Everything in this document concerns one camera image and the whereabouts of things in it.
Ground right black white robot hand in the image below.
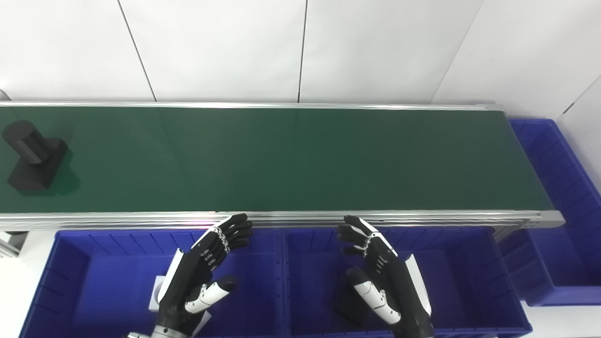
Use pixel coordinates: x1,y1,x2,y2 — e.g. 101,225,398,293
336,215,435,338

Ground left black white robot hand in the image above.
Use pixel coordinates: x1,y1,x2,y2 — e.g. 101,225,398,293
155,214,254,338

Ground green conveyor belt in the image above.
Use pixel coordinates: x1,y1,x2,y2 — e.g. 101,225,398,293
0,100,566,234
0,106,556,213

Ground blue bin with black parts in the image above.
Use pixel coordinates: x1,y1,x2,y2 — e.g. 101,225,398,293
282,226,533,338

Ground aluminium conveyor leg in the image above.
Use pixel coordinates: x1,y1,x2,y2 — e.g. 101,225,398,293
0,231,30,258

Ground blue bin with white part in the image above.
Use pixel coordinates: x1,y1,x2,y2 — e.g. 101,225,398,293
19,228,285,338

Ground blue bin at conveyor end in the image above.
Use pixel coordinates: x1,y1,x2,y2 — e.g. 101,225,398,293
498,118,601,307

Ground white square part with ring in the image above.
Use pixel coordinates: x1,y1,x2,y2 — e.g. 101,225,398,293
149,276,213,338

